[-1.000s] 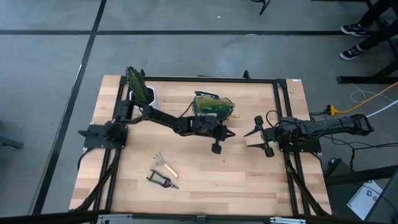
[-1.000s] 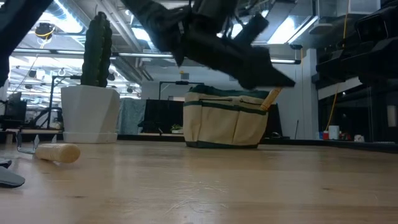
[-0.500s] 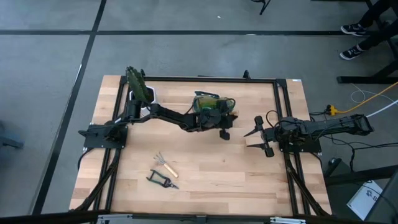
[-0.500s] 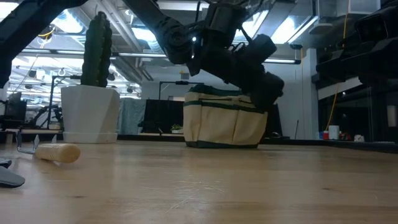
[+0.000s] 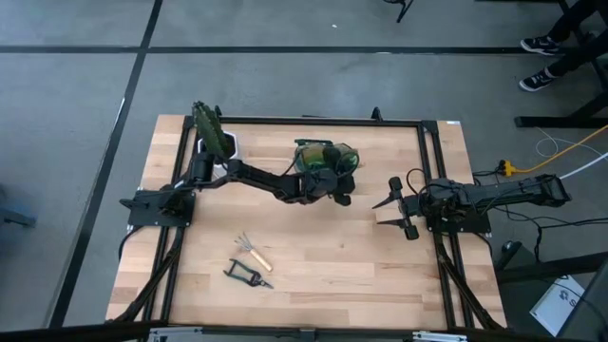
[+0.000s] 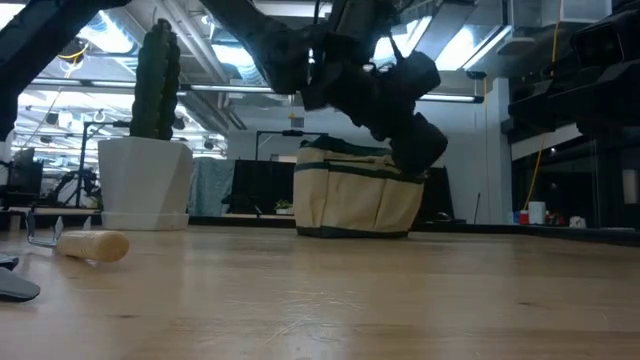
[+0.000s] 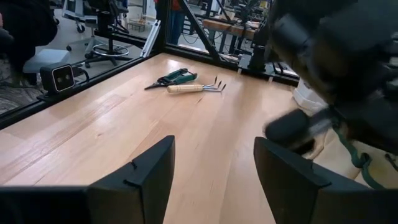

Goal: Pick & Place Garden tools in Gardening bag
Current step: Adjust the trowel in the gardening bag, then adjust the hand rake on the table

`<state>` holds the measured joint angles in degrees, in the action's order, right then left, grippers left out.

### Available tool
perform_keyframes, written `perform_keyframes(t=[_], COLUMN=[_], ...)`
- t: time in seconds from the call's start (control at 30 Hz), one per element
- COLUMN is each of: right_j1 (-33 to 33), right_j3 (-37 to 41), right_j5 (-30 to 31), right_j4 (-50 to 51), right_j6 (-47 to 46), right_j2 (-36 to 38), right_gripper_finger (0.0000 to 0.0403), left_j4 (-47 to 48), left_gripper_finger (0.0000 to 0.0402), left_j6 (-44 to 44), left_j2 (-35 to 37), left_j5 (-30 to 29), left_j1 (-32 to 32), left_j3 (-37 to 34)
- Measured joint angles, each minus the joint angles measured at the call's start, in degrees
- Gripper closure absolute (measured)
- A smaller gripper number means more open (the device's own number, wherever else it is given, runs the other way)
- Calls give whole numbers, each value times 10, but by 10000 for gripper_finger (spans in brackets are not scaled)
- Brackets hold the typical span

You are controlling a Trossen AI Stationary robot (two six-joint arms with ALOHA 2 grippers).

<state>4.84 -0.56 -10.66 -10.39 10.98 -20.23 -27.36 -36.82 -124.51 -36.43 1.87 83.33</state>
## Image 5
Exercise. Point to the black aluminium crossbar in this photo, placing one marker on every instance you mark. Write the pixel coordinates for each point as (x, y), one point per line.
(304, 335)

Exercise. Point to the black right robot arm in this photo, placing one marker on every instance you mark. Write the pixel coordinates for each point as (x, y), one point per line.
(513, 195)

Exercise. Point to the black aluminium table frame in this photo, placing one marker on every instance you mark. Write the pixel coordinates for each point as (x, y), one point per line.
(323, 121)

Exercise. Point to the black desk frame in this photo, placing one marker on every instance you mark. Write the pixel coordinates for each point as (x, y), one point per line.
(546, 122)

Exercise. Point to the cream and green gardening bag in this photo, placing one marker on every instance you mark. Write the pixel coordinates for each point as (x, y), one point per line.
(311, 154)

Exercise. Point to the tall green cactus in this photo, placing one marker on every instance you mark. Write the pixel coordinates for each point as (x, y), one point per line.
(209, 128)

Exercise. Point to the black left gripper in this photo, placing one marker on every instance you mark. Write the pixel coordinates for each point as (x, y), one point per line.
(318, 185)

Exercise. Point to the white printed sheet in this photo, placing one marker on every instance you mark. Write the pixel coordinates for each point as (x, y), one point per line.
(556, 304)

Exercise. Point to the dark grey furniture panel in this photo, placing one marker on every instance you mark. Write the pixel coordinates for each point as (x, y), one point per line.
(589, 309)

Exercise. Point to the black chair leg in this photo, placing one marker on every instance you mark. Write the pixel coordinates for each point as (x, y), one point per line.
(403, 12)

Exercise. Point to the white faceted plant pot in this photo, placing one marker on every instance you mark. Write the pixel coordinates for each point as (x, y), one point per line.
(235, 147)

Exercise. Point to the black floor beam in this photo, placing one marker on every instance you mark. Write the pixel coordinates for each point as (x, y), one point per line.
(551, 268)

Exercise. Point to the grey chair base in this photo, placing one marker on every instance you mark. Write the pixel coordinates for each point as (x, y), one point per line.
(14, 216)

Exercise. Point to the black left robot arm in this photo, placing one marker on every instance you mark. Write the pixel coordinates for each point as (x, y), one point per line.
(256, 178)

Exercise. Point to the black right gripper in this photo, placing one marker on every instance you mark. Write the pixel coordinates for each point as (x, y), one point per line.
(418, 209)

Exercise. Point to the person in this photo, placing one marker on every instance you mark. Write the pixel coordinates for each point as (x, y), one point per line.
(539, 45)

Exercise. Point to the dark green pruning shears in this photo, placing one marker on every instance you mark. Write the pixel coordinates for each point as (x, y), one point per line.
(247, 275)

